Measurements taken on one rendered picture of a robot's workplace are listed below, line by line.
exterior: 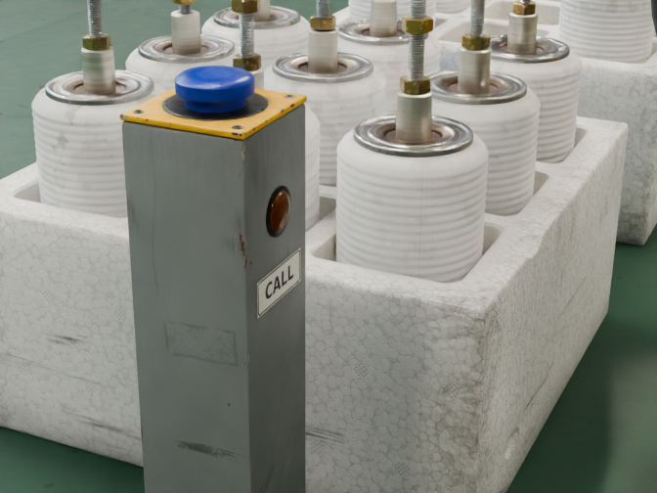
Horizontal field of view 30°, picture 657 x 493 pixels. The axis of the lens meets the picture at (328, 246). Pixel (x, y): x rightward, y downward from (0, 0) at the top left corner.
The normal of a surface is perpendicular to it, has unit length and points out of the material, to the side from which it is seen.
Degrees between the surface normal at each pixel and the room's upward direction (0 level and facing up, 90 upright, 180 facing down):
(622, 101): 90
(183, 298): 90
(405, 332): 90
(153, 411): 90
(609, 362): 0
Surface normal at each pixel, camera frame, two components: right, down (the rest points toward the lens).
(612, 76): -0.43, 0.36
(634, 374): 0.00, -0.91
